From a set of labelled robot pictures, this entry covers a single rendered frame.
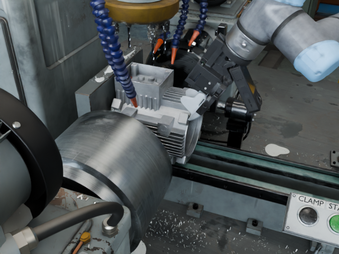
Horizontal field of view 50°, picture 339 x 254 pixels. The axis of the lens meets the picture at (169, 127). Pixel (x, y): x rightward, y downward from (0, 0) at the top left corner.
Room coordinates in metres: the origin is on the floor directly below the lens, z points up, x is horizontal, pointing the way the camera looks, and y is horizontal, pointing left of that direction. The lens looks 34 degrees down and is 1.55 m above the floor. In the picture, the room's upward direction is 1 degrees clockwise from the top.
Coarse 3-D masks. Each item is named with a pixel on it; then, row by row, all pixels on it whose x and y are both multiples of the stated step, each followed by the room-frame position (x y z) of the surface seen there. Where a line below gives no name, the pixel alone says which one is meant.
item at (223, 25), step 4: (220, 24) 0.90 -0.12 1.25; (224, 24) 0.90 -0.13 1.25; (220, 28) 0.89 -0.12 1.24; (224, 28) 0.88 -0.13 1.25; (216, 32) 0.89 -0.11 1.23; (220, 32) 0.89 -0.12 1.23; (224, 32) 0.88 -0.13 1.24; (216, 100) 0.88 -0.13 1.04; (212, 104) 0.89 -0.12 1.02; (216, 104) 0.88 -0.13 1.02; (212, 108) 0.89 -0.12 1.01; (216, 108) 0.88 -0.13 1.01; (212, 112) 0.89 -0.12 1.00
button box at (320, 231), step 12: (288, 204) 0.47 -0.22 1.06; (300, 204) 0.46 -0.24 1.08; (312, 204) 0.45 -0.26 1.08; (324, 204) 0.45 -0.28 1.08; (336, 204) 0.45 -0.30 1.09; (288, 216) 0.44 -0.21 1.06; (324, 216) 0.44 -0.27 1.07; (288, 228) 0.43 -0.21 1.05; (300, 228) 0.42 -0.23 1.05; (312, 228) 0.42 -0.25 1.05; (324, 228) 0.42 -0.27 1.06; (324, 240) 0.40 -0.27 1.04; (336, 240) 0.40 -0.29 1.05
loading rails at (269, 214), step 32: (192, 160) 0.81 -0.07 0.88; (224, 160) 0.78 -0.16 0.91; (256, 160) 0.77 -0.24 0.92; (288, 160) 0.76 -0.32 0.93; (192, 192) 0.70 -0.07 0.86; (224, 192) 0.68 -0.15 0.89; (256, 192) 0.65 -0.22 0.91; (288, 192) 0.65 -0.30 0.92; (320, 192) 0.69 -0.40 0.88; (256, 224) 0.62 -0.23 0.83
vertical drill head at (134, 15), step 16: (112, 0) 0.78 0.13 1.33; (128, 0) 0.77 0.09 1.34; (144, 0) 0.77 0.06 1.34; (160, 0) 0.79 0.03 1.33; (176, 0) 0.80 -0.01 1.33; (112, 16) 0.75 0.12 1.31; (128, 16) 0.74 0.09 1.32; (144, 16) 0.74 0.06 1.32; (160, 16) 0.75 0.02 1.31; (128, 32) 0.88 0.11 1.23
